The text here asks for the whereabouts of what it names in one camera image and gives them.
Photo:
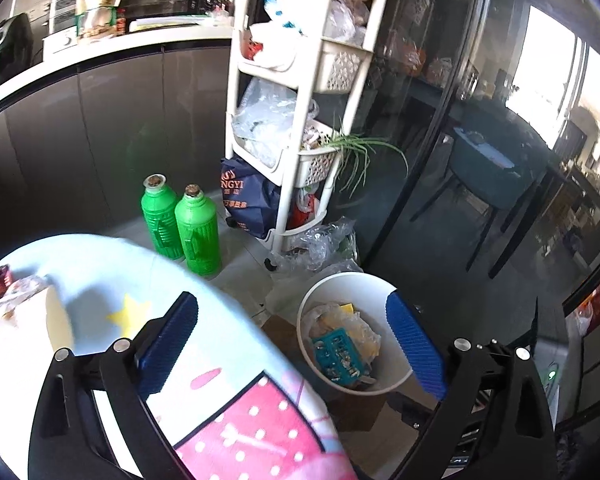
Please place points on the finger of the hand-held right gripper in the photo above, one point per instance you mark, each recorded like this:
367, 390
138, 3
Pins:
410, 410

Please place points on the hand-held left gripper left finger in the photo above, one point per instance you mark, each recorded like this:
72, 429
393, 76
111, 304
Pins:
167, 345

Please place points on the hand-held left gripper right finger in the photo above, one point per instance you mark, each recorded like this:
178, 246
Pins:
415, 345

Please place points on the teal snack packet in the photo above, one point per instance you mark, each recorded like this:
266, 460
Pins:
342, 355

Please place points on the white trash bin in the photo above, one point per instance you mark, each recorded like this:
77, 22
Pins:
360, 285

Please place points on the crumpled yellow plastic bag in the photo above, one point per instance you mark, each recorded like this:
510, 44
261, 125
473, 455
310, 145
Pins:
362, 332

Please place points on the green plastic bottle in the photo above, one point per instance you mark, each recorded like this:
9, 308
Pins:
197, 235
161, 220

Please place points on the brown cardboard sheet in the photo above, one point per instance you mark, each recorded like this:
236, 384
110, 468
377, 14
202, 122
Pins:
285, 335

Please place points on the crumpled clear plastic bag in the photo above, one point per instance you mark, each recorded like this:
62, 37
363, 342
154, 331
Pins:
320, 245

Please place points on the cream paper packaging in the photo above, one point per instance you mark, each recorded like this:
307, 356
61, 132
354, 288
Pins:
30, 320

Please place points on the navy shopping bag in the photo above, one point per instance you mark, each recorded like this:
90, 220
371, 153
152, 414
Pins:
250, 200

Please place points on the red white bag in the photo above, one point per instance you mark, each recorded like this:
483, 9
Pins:
302, 207

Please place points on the teal chair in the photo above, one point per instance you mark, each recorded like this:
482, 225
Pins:
485, 175

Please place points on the dark dining table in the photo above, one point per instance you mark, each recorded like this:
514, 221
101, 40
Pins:
555, 165

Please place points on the green spring onions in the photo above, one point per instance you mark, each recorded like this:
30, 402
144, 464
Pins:
360, 145

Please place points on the clear plastic bag bundle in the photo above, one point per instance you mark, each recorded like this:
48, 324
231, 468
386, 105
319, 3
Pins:
265, 120

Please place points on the white storage cart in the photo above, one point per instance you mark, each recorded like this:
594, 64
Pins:
290, 80

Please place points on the grey kitchen counter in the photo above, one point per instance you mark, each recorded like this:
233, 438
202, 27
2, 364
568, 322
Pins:
105, 57

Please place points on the window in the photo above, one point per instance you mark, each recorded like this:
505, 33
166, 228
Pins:
545, 70

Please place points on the white appliance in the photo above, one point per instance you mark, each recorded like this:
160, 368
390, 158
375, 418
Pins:
60, 42

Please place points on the black air fryer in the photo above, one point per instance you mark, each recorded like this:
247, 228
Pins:
5, 50

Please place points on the brown green snack bag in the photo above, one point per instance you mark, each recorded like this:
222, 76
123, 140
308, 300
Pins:
100, 5

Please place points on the white plastic bag bundle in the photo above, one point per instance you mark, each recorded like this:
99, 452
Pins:
290, 20

